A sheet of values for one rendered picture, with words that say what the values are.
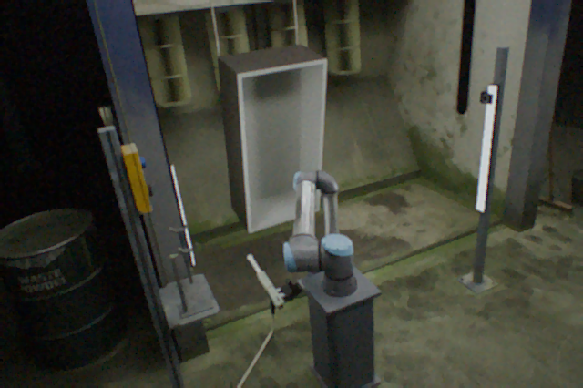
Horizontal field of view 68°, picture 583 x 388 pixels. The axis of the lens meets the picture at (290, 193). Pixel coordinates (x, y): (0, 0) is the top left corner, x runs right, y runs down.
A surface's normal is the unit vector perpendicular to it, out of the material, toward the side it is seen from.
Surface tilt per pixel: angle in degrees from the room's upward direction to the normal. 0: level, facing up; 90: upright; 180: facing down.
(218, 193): 57
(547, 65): 90
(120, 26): 90
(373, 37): 90
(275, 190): 101
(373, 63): 90
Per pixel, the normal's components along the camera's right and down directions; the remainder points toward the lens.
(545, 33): -0.91, 0.25
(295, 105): 0.46, 0.51
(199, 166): 0.29, -0.19
